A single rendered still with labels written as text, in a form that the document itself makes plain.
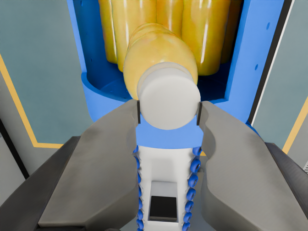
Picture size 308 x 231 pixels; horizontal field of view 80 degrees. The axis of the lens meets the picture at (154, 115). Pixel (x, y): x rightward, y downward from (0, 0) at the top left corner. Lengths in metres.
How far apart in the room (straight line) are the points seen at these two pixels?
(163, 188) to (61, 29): 1.30
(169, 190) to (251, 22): 0.63
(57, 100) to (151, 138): 1.67
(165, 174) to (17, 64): 1.54
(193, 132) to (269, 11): 0.14
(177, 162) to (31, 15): 1.43
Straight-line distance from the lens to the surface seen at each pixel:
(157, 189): 0.74
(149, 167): 0.71
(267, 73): 1.48
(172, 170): 0.72
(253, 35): 0.22
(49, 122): 2.04
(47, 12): 1.64
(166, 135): 0.22
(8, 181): 2.48
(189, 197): 0.75
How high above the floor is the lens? 1.41
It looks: 58 degrees down
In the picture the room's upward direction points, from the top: 172 degrees counter-clockwise
